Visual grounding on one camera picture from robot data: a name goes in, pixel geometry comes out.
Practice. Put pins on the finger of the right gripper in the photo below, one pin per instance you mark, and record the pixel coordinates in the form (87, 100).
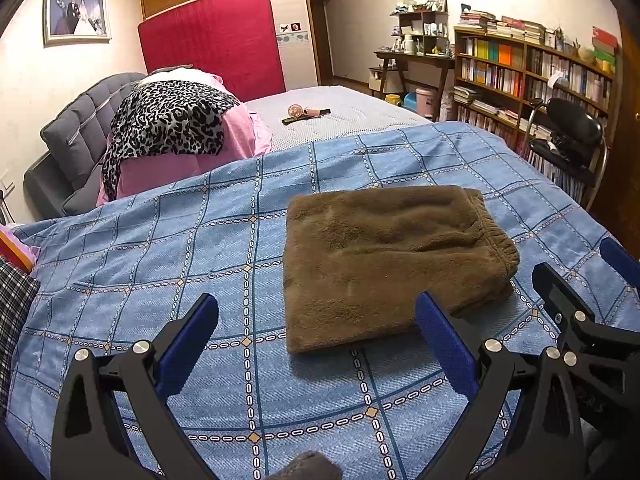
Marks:
(616, 256)
(571, 315)

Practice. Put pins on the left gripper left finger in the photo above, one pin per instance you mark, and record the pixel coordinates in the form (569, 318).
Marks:
(89, 439)

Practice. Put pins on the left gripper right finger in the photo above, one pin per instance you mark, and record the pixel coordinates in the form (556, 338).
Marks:
(521, 416)

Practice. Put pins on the brown fleece pants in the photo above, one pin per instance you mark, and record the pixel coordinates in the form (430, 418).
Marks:
(355, 261)

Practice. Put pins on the wooden door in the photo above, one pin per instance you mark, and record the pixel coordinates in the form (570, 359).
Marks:
(616, 205)

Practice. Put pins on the black office chair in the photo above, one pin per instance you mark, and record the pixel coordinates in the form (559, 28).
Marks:
(568, 145)

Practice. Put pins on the plaid pillow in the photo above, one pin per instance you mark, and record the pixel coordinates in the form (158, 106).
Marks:
(18, 291)

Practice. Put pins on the wooden bookshelf with books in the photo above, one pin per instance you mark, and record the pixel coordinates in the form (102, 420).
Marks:
(497, 81)

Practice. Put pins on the grey upholstered headboard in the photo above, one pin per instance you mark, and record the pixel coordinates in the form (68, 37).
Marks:
(66, 180)

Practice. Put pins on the pink trash bin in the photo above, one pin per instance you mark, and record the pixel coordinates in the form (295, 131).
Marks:
(426, 100)

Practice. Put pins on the yellow stool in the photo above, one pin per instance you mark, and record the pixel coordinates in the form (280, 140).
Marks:
(393, 99)

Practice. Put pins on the wooden desk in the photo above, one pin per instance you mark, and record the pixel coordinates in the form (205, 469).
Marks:
(424, 71)

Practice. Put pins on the white bed sheet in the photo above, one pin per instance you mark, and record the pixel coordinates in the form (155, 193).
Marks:
(352, 113)

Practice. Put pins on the small desktop shelf unit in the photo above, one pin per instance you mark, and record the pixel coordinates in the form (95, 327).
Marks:
(421, 33)

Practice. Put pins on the leopard print blanket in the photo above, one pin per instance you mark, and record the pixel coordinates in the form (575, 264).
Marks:
(178, 117)

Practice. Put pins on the pink quilt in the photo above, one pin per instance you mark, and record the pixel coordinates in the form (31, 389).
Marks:
(245, 136)

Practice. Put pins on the hair dryer on bed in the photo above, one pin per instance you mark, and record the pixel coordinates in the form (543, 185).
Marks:
(297, 113)

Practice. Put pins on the red mattress against wardrobe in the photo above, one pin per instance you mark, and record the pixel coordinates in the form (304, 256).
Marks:
(233, 39)

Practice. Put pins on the framed wedding photo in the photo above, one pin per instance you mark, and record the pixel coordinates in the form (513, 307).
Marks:
(75, 22)

